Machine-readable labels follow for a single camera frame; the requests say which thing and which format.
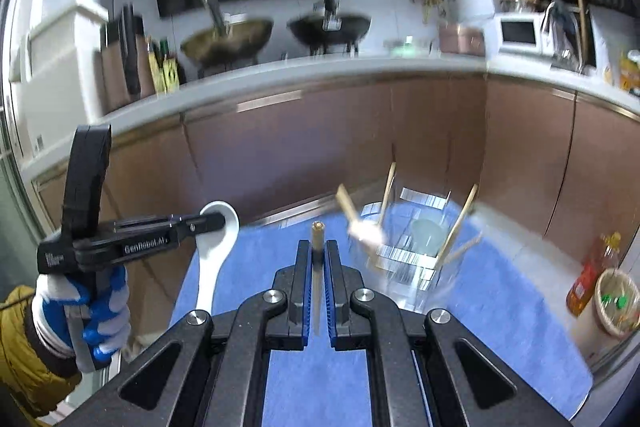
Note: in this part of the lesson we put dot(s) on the orange cooking oil bottle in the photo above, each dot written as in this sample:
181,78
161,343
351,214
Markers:
585,287

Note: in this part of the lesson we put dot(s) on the wooden stick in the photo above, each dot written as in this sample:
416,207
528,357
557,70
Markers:
581,27

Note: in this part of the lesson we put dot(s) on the clear glass container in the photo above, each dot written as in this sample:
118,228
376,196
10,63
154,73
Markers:
425,277

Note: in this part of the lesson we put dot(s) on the black gas stove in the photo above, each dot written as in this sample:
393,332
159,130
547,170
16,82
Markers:
280,57

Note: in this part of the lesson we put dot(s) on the white microwave oven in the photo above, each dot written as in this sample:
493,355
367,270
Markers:
520,32

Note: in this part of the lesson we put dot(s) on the yellow label sauce bottle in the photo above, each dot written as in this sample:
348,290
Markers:
170,74

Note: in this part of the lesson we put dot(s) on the person's left hand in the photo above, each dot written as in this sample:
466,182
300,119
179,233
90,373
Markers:
112,307

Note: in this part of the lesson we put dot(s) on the chrome faucet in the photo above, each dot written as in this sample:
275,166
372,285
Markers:
562,52

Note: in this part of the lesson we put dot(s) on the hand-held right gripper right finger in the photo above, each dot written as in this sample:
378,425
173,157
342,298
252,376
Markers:
331,297

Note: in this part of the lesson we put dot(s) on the steel bowl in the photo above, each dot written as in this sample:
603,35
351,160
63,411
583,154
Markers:
407,48

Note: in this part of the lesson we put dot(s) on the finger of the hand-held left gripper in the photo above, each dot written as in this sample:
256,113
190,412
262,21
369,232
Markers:
200,223

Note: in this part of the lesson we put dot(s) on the bronze wok with lid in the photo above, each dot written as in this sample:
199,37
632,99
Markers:
235,39

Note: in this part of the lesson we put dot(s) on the beige trash can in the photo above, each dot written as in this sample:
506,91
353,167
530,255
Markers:
600,342

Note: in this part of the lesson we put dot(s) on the brown base cabinets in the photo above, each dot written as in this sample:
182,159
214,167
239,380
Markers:
300,142

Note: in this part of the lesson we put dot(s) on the person's left forearm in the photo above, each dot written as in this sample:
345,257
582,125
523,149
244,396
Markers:
25,357

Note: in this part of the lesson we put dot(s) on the blue table mat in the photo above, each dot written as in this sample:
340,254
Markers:
500,337

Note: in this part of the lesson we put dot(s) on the glass jar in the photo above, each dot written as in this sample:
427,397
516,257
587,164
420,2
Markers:
520,4

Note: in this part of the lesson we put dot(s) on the brown knife block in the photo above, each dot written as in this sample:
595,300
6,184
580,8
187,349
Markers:
117,77

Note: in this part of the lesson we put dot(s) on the green glass sauce bottle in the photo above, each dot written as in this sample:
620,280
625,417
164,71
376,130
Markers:
155,67

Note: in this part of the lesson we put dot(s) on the yellow detergent bottle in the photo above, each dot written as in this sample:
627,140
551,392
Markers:
631,72

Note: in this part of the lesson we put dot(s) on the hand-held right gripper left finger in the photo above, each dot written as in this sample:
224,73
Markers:
305,297

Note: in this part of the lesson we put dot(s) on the black wok with lid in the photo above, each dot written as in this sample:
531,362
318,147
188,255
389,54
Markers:
330,32

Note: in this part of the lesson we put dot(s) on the white side cabinet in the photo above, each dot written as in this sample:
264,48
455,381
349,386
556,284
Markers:
60,42

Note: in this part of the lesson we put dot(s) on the white ceramic spoon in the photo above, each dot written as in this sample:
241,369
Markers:
212,267

